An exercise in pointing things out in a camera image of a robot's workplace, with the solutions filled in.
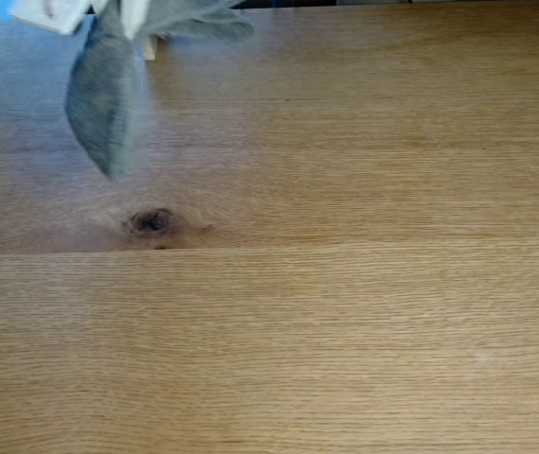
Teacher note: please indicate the grey-blue microfibre cloth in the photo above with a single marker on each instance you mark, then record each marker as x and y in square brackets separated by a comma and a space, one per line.
[104, 104]

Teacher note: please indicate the pale wooden stand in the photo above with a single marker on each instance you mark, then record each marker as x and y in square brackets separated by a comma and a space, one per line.
[150, 47]

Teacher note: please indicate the dark background object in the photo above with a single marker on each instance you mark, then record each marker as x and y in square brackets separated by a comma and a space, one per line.
[326, 3]

